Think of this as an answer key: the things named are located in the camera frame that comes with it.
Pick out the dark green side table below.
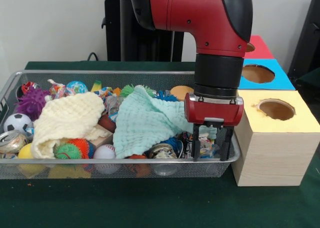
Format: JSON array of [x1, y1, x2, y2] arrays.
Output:
[[294, 67, 320, 106]]

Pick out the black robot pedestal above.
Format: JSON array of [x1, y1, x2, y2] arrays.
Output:
[[96, 0, 186, 62]]

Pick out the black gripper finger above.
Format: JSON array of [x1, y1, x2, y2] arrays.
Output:
[[192, 124, 202, 162], [219, 127, 235, 162]]

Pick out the dark green table cloth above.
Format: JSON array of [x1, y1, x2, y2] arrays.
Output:
[[0, 60, 320, 228]]

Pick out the blue globe ball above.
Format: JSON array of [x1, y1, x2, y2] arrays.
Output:
[[66, 80, 89, 95]]

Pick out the purple spiky ball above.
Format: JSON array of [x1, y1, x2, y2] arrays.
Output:
[[14, 87, 51, 121]]

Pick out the orange round sponge disc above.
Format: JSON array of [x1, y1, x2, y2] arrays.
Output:
[[169, 85, 195, 102]]

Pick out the white baseball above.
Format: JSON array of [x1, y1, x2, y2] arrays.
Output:
[[92, 144, 119, 174]]

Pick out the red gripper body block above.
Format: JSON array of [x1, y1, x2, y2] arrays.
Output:
[[184, 94, 245, 129]]

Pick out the crushed silver drink can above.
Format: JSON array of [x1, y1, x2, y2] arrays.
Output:
[[0, 130, 29, 155]]

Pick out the mint green waffle cloth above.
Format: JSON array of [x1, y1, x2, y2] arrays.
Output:
[[112, 85, 218, 160]]

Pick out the wooden box with three holes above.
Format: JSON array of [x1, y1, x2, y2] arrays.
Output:
[[231, 34, 320, 188]]

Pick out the small soccer ball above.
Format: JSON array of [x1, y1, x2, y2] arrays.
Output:
[[3, 112, 34, 134]]

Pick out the yellow foam ball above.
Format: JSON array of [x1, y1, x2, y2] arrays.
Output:
[[17, 142, 36, 160]]

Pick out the green and orange spiky ball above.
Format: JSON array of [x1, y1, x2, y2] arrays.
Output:
[[52, 137, 91, 160]]

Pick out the black chair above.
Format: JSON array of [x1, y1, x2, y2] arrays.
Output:
[[287, 0, 320, 75]]

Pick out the cream waffle cloth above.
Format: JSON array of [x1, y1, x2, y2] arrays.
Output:
[[31, 91, 113, 160]]

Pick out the black cable loop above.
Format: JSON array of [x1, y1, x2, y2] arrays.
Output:
[[86, 52, 101, 62]]

